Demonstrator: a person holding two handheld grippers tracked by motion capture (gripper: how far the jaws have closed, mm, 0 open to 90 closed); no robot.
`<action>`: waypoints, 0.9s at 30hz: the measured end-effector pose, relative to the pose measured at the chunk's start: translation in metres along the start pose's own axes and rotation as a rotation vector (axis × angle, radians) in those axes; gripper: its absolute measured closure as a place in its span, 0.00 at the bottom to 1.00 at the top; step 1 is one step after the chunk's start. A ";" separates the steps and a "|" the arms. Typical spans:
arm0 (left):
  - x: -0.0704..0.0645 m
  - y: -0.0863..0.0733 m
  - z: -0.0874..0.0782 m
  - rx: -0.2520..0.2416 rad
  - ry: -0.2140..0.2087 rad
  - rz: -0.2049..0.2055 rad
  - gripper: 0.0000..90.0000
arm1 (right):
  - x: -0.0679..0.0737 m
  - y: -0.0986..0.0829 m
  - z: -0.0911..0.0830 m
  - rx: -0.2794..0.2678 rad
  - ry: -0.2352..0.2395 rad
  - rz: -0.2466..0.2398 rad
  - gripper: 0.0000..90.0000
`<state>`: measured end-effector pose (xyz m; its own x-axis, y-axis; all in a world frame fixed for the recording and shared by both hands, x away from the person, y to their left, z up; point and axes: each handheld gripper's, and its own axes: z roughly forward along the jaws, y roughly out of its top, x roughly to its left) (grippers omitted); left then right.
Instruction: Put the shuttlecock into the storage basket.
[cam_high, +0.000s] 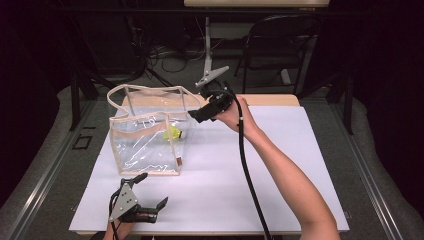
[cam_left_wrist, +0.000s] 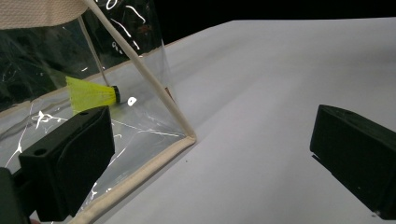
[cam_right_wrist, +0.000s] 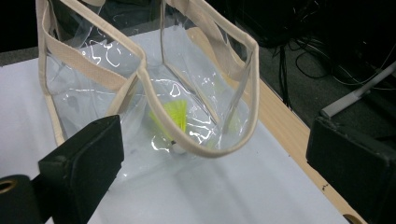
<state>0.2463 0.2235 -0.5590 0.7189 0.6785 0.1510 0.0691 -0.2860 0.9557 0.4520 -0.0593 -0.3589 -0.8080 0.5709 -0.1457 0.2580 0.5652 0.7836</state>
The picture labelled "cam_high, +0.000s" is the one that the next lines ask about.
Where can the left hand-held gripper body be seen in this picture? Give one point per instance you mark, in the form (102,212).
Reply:
(125,199)

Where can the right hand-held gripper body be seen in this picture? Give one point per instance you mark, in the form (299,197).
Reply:
(220,95)

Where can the clear bag with beige trim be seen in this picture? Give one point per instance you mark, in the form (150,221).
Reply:
(146,150)

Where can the yellow shuttlecock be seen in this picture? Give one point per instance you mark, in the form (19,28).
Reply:
(172,134)

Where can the person's right hand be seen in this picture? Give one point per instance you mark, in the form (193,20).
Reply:
(236,118)

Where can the person's left hand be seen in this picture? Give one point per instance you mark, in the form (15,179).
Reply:
(121,230)

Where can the white table mat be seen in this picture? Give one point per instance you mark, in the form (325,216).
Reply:
(213,186)

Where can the light wooden table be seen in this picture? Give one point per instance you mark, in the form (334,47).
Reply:
(273,100)

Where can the white desk with metal legs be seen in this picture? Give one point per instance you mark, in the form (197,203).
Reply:
(208,40)

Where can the black folding chair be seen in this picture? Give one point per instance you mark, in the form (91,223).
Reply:
(276,43)

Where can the black metal stand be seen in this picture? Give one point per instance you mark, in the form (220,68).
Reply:
(75,100)
(348,106)

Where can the aluminium floor rail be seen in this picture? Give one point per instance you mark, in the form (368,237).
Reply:
(370,180)
(50,166)

